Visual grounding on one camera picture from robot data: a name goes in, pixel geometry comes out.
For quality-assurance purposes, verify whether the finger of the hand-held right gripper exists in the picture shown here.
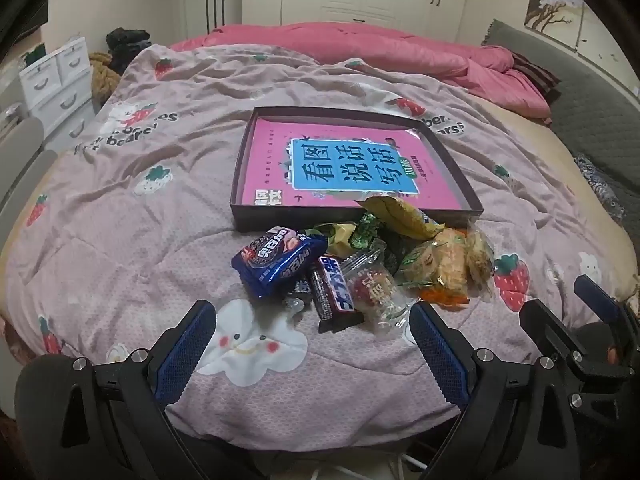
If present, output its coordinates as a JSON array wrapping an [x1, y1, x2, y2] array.
[[574, 275, 640, 341], [520, 299, 633, 411]]

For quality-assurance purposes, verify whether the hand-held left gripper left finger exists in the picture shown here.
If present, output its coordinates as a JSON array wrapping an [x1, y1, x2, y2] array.
[[15, 300, 217, 466]]

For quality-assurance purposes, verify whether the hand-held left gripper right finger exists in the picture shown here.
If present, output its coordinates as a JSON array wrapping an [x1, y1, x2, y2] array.
[[409, 301, 591, 480]]

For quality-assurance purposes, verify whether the orange biscuit stick packet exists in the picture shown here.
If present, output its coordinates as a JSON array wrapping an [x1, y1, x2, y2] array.
[[429, 227, 474, 307]]

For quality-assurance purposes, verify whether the green label cracker packet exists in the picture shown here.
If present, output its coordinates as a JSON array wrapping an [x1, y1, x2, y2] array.
[[396, 239, 447, 288]]

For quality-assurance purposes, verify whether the clear packet of red sweets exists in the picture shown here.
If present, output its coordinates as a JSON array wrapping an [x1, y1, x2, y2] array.
[[342, 249, 419, 334]]

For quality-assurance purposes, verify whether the clear round cracker packet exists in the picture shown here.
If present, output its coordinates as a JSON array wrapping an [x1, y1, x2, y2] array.
[[464, 227, 497, 292]]

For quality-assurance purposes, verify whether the blue cookie packet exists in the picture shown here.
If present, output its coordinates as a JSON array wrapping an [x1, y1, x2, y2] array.
[[231, 226, 328, 302]]

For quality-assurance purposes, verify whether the dark chocolate bar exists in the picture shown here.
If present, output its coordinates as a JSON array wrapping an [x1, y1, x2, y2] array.
[[307, 256, 366, 334]]

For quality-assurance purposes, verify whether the small dark brown cake packet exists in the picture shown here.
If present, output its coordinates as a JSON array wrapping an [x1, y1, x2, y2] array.
[[281, 280, 314, 312]]

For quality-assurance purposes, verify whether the dark green printed candy packet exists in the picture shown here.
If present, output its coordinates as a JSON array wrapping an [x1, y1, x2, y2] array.
[[350, 211, 387, 252]]

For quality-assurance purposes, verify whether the long yellow snack packet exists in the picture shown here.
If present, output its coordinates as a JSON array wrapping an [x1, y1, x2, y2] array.
[[359, 196, 447, 242]]

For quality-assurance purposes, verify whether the dark cardboard box tray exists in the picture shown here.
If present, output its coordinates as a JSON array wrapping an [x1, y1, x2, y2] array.
[[229, 106, 484, 233]]

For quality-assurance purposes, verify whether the light green pastry packet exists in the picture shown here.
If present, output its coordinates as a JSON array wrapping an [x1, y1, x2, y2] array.
[[312, 221, 362, 259]]

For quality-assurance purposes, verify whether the blue patterned cloth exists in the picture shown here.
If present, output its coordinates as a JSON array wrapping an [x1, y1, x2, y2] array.
[[573, 154, 627, 222]]

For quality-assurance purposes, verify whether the strawberry printed blanket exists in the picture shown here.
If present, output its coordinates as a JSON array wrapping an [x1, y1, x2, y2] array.
[[0, 42, 640, 461]]

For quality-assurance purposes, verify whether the beige bed sheet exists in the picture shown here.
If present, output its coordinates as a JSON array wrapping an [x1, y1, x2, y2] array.
[[482, 95, 632, 242]]

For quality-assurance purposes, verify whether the pink book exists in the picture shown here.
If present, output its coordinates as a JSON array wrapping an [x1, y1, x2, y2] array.
[[241, 115, 463, 209]]

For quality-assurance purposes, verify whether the dark striped pillow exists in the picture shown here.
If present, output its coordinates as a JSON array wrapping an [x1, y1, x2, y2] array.
[[512, 52, 562, 97]]

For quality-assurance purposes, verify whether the beige chair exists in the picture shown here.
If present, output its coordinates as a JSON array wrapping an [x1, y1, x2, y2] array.
[[0, 117, 59, 222]]

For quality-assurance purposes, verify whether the brown plush toy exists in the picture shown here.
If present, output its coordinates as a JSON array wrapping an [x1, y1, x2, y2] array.
[[89, 51, 122, 107]]

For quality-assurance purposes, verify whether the white drawer unit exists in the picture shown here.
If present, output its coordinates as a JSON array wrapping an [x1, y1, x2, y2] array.
[[19, 37, 101, 147]]

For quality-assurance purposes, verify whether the dark clothes pile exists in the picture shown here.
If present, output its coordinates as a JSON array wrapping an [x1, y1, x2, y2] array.
[[106, 27, 151, 74]]

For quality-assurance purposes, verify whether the pink quilt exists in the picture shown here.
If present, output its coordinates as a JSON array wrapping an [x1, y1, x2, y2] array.
[[170, 22, 553, 126]]

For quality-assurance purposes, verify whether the green cloth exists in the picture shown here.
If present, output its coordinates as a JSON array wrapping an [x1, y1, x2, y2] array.
[[20, 42, 48, 69]]

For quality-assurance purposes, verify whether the tree wall painting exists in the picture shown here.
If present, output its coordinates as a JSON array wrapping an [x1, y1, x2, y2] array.
[[524, 0, 587, 44]]

